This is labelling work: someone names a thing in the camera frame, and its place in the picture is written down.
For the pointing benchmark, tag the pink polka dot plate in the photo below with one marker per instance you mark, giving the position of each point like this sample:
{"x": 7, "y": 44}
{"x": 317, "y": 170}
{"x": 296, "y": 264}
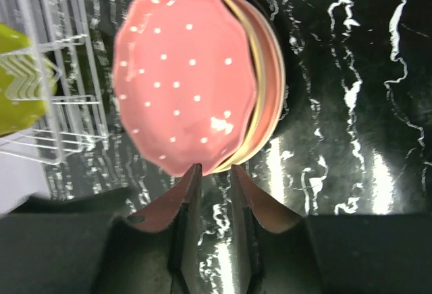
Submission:
{"x": 158, "y": 53}

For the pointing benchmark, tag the cream pink plate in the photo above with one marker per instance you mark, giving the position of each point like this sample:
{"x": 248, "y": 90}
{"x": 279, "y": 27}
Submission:
{"x": 270, "y": 99}

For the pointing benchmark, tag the white wire dish rack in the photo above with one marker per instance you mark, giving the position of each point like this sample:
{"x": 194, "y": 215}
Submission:
{"x": 62, "y": 49}

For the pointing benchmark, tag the yellow cream plate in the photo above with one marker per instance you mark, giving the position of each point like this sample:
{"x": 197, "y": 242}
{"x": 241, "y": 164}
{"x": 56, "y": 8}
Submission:
{"x": 229, "y": 97}

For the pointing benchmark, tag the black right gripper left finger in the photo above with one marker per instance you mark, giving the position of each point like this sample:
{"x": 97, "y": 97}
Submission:
{"x": 90, "y": 245}

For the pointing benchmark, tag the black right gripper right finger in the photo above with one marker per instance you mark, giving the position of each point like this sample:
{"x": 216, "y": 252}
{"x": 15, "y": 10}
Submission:
{"x": 279, "y": 251}

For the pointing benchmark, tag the green polka dot plate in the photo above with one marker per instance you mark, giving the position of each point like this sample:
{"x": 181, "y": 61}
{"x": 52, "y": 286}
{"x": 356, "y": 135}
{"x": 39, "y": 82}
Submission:
{"x": 22, "y": 103}

